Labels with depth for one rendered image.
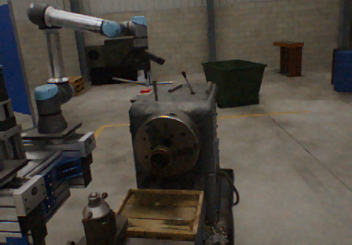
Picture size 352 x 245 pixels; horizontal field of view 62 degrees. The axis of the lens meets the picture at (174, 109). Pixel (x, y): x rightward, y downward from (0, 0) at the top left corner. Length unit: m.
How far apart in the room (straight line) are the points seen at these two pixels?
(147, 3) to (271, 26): 4.63
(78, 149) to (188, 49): 9.94
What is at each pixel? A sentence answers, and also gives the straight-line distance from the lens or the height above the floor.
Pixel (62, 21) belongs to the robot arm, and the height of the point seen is 1.70.
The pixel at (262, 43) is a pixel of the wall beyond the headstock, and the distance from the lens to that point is 11.77.
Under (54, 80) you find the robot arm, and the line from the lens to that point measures 1.72.
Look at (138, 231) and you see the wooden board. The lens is 1.20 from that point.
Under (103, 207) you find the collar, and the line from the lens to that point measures 0.92.
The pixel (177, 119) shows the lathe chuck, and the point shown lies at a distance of 1.36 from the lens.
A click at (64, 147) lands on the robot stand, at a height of 1.08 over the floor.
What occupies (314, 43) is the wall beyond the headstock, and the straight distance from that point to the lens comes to 12.46.
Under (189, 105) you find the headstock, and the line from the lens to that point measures 1.52.
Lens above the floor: 1.62
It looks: 15 degrees down
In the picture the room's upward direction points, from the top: 4 degrees counter-clockwise
